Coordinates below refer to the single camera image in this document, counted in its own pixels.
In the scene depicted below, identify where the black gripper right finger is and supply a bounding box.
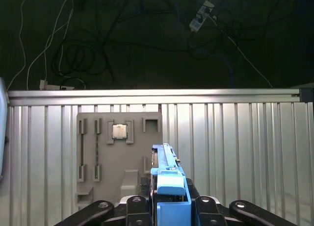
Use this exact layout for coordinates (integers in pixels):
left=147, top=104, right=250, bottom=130
left=186, top=178, right=299, bottom=226

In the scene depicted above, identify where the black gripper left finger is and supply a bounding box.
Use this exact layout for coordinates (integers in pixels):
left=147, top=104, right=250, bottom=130
left=54, top=177, right=151, bottom=226

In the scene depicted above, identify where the hard disk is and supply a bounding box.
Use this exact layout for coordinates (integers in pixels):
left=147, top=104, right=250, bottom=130
left=149, top=142, right=194, bottom=226

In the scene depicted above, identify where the grey parts rack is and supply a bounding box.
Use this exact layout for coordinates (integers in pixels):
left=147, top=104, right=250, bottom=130
left=74, top=111, right=164, bottom=213

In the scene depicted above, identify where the silver CPU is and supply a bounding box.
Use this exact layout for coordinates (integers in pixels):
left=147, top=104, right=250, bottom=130
left=112, top=124, right=128, bottom=140

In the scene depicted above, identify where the white power adapter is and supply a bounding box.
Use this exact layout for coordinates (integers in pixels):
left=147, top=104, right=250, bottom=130
left=39, top=79, right=86, bottom=91

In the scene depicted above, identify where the white power strip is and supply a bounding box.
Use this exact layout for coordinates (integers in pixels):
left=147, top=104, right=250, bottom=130
left=189, top=0, right=214, bottom=32

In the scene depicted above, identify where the thin white cable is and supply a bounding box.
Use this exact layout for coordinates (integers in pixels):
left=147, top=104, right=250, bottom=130
left=26, top=0, right=75, bottom=91
left=6, top=0, right=31, bottom=91
left=212, top=14, right=274, bottom=89

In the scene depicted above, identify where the black cable tangle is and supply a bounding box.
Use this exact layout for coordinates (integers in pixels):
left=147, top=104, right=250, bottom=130
left=50, top=0, right=118, bottom=86

